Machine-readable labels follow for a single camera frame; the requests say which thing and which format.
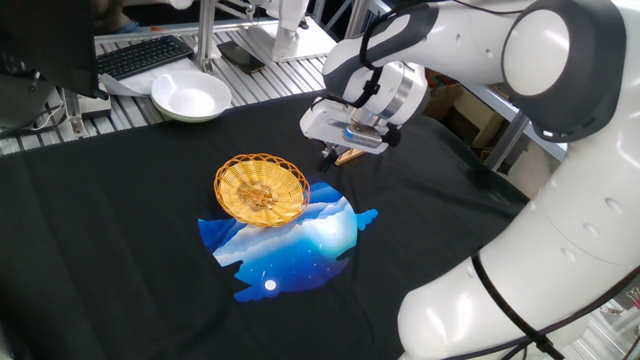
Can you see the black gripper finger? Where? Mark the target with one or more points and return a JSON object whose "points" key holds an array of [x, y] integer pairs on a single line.
{"points": [[323, 162], [334, 156]]}

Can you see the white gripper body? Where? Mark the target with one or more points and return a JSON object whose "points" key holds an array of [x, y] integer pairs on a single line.
{"points": [[322, 122]]}

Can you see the orange woven basket dish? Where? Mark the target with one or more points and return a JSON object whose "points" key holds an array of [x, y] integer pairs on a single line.
{"points": [[260, 190]]}

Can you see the wooden peg dish rack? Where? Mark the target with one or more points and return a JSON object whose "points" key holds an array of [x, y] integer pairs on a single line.
{"points": [[350, 156]]}

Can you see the black smartphone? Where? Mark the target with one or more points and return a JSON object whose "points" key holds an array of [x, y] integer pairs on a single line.
{"points": [[242, 57]]}

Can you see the white bowl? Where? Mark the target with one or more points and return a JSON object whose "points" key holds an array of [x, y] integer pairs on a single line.
{"points": [[190, 95]]}

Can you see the brown cardboard box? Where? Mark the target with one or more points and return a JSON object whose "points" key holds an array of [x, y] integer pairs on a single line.
{"points": [[470, 115]]}

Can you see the aluminium table leg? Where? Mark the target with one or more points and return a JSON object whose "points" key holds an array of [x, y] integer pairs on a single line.
{"points": [[505, 145]]}

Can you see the aluminium table beam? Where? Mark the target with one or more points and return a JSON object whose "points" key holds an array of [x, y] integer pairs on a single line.
{"points": [[500, 102]]}

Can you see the black keyboard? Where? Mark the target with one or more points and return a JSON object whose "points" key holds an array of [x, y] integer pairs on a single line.
{"points": [[140, 56]]}

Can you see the white paper sheet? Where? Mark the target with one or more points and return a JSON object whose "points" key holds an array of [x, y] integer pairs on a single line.
{"points": [[125, 85]]}

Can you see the black cloth with blue print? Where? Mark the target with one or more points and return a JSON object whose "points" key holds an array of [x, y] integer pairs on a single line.
{"points": [[125, 225]]}

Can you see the person in brown top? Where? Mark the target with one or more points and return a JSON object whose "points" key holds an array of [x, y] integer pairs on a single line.
{"points": [[107, 15]]}

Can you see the black monitor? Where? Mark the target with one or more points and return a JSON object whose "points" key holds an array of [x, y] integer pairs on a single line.
{"points": [[45, 40]]}

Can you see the grey monitor base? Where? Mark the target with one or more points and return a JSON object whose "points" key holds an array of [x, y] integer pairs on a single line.
{"points": [[25, 105]]}

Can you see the silver gripper-mounted camera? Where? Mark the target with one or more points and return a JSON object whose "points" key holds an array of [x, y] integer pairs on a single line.
{"points": [[362, 135]]}

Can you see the metal base plate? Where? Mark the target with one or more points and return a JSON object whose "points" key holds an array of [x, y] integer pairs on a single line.
{"points": [[320, 42]]}

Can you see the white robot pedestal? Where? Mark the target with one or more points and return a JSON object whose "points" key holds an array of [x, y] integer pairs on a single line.
{"points": [[290, 30]]}

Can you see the aluminium extrusion post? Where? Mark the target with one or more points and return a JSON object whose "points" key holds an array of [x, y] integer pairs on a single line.
{"points": [[206, 30], [357, 17]]}

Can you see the small aluminium bracket post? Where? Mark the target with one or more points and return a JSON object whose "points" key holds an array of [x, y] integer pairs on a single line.
{"points": [[75, 120]]}

